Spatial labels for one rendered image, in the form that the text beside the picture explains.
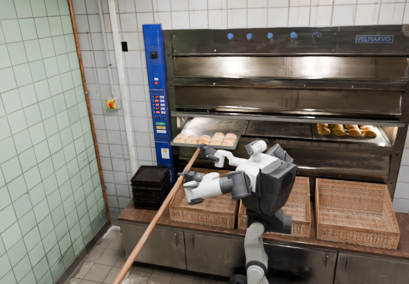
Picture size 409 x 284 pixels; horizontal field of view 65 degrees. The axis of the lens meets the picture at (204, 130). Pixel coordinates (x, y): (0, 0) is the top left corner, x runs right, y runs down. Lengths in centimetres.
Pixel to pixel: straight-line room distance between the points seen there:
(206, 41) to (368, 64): 124
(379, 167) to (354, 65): 87
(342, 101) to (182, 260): 189
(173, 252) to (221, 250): 45
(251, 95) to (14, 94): 178
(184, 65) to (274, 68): 74
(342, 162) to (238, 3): 154
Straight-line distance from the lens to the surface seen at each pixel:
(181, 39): 278
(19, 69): 270
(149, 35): 283
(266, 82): 269
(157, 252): 308
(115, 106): 308
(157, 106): 294
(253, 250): 228
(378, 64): 274
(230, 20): 265
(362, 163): 298
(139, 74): 297
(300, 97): 272
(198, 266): 304
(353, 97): 277
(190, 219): 280
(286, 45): 264
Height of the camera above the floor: 230
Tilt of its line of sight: 22 degrees down
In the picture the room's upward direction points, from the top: 2 degrees counter-clockwise
